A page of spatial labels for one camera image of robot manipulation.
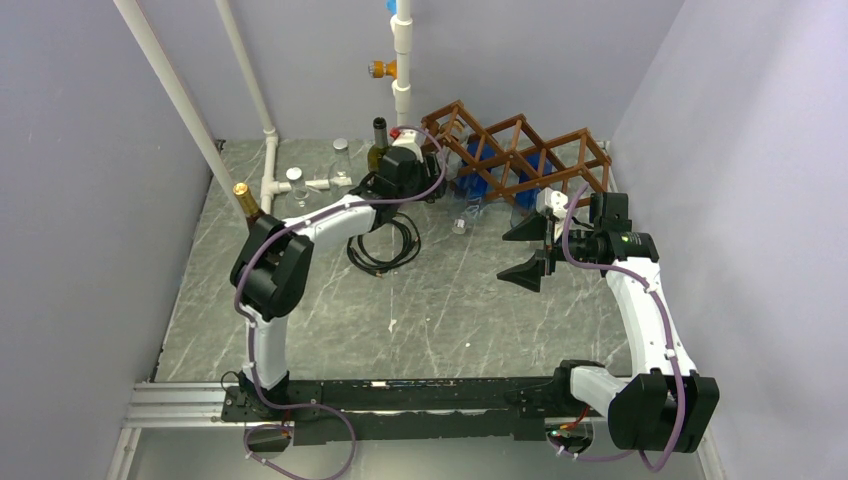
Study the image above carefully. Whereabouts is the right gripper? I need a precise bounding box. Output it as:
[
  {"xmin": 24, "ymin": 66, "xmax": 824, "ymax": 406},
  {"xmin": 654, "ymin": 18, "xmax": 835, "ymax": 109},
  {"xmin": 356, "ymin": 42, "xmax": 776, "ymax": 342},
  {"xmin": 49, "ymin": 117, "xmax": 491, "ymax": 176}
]
[{"xmin": 498, "ymin": 208, "xmax": 599, "ymax": 291}]

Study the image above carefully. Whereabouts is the dark green wine bottle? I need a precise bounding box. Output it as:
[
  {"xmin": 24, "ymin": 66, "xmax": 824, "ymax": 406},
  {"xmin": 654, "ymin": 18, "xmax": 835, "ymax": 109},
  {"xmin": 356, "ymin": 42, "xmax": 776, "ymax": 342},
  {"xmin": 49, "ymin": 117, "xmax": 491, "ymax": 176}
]
[{"xmin": 367, "ymin": 117, "xmax": 390, "ymax": 172}]

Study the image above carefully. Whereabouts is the clear glass bottle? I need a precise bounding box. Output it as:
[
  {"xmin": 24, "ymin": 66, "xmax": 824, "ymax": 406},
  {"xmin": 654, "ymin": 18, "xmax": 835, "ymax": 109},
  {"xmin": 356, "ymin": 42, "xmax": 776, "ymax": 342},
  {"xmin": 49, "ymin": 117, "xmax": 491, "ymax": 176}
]
[
  {"xmin": 328, "ymin": 138, "xmax": 353, "ymax": 197},
  {"xmin": 285, "ymin": 167, "xmax": 321, "ymax": 215}
]

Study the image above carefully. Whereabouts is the brown gold-capped wine bottle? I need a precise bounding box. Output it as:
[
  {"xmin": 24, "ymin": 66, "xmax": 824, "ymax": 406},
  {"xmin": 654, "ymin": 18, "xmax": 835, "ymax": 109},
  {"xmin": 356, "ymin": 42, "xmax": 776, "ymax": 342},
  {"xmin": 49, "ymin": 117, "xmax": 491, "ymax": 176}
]
[{"xmin": 232, "ymin": 182, "xmax": 266, "ymax": 228}]

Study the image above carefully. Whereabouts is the dark bottle black cap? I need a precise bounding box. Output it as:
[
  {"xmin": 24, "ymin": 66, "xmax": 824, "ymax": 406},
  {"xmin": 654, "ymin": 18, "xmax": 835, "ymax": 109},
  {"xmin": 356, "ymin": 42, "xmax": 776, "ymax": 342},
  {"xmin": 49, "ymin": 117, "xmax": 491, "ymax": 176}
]
[{"xmin": 441, "ymin": 134, "xmax": 465, "ymax": 181}]

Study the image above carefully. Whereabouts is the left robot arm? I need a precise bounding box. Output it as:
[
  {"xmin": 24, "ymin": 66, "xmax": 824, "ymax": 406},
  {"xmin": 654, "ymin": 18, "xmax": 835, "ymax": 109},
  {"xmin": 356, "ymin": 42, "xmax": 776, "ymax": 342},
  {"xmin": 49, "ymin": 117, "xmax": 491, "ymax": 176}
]
[{"xmin": 230, "ymin": 146, "xmax": 446, "ymax": 420}]

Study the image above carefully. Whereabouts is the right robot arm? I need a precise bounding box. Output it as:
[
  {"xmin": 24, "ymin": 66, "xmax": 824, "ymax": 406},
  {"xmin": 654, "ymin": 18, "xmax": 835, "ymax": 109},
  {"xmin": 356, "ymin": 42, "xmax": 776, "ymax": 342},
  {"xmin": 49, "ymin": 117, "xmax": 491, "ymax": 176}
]
[{"xmin": 497, "ymin": 188, "xmax": 720, "ymax": 469}]

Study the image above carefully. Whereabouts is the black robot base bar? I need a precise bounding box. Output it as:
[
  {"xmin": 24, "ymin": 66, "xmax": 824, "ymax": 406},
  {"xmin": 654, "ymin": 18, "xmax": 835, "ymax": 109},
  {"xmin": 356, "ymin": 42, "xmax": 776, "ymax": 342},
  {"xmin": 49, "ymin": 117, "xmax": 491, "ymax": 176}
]
[{"xmin": 220, "ymin": 374, "xmax": 587, "ymax": 446}]

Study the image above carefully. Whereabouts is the blue label clear bottle left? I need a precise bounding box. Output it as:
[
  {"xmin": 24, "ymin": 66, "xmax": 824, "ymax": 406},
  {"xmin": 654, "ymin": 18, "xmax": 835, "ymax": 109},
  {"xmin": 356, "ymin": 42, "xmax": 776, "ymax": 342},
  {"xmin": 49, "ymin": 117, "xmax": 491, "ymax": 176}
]
[{"xmin": 452, "ymin": 140, "xmax": 494, "ymax": 235}]

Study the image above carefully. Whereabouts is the blue label clear bottle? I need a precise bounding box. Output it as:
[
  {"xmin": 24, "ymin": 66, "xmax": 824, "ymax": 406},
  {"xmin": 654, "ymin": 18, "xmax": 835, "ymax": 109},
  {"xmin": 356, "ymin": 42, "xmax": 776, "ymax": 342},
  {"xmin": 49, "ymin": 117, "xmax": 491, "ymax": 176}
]
[
  {"xmin": 452, "ymin": 140, "xmax": 494, "ymax": 235},
  {"xmin": 513, "ymin": 165, "xmax": 551, "ymax": 220}
]

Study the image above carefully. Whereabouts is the brown wooden wine rack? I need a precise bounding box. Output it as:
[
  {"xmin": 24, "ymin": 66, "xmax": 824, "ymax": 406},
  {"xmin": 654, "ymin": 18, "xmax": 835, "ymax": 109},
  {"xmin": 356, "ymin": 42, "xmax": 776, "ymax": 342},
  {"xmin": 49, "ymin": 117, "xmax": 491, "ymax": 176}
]
[{"xmin": 421, "ymin": 100, "xmax": 612, "ymax": 206}]

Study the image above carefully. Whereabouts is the blue label clear bottle right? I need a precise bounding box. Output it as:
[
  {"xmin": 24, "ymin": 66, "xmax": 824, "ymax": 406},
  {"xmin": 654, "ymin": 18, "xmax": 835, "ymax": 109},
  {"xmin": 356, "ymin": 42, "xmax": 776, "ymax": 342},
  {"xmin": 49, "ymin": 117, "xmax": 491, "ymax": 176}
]
[{"xmin": 513, "ymin": 165, "xmax": 551, "ymax": 220}]

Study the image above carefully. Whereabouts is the orange valve fitting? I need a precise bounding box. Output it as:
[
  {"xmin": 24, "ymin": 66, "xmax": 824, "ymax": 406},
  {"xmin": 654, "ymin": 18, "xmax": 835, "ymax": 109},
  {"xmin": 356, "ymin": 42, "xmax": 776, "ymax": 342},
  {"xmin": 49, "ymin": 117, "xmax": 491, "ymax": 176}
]
[{"xmin": 368, "ymin": 60, "xmax": 397, "ymax": 80}]

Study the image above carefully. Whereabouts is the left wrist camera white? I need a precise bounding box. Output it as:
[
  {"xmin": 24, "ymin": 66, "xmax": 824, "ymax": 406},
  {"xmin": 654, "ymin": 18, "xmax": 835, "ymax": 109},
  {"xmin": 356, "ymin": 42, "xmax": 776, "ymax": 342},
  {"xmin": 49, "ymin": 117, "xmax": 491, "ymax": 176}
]
[{"xmin": 389, "ymin": 127, "xmax": 422, "ymax": 155}]

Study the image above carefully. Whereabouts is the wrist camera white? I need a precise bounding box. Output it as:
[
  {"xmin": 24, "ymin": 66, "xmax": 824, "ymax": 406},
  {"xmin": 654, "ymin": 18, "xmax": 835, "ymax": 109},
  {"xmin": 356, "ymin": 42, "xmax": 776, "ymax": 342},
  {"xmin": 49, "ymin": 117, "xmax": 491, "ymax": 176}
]
[
  {"xmin": 535, "ymin": 187, "xmax": 570, "ymax": 228},
  {"xmin": 389, "ymin": 127, "xmax": 422, "ymax": 155}
]

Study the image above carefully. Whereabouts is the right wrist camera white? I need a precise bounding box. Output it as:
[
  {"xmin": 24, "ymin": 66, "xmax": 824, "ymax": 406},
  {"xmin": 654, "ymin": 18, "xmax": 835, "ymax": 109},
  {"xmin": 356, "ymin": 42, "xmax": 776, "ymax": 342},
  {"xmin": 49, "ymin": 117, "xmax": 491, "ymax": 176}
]
[{"xmin": 535, "ymin": 187, "xmax": 570, "ymax": 228}]

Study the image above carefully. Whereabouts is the coiled black cable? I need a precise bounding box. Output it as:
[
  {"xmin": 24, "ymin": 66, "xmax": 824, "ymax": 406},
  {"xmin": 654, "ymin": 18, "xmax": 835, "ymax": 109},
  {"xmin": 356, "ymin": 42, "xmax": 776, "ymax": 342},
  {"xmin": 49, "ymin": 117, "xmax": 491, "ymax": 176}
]
[{"xmin": 346, "ymin": 215, "xmax": 423, "ymax": 279}]

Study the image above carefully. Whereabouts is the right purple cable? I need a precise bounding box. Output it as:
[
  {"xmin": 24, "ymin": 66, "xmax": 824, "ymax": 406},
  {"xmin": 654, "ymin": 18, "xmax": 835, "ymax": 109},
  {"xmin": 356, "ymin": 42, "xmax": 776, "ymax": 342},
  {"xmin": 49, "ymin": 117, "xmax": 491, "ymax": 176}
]
[{"xmin": 546, "ymin": 184, "xmax": 687, "ymax": 473}]

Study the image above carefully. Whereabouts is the purple cable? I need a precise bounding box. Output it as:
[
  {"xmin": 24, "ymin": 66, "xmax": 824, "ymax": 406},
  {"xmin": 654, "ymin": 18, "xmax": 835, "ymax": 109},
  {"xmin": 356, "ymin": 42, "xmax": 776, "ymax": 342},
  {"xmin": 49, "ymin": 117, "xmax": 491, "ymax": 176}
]
[
  {"xmin": 231, "ymin": 125, "xmax": 448, "ymax": 480},
  {"xmin": 546, "ymin": 184, "xmax": 687, "ymax": 473}
]

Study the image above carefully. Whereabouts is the white PVC pipe frame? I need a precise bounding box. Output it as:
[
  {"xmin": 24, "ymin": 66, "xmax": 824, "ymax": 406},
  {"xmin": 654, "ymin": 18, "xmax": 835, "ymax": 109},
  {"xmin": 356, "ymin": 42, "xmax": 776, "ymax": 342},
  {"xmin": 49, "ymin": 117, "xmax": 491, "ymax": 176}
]
[{"xmin": 114, "ymin": 0, "xmax": 413, "ymax": 212}]

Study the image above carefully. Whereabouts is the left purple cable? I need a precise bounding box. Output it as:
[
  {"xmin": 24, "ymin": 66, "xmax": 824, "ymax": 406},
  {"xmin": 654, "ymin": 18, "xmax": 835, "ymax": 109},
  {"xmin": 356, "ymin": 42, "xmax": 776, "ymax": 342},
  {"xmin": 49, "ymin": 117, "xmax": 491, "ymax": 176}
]
[{"xmin": 231, "ymin": 125, "xmax": 448, "ymax": 480}]

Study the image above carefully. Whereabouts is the aluminium rail frame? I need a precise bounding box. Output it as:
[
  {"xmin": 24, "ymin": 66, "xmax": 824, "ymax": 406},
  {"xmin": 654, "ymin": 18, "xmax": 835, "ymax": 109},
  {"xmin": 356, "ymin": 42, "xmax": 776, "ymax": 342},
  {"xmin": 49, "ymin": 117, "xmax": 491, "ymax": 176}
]
[{"xmin": 105, "ymin": 377, "xmax": 723, "ymax": 480}]

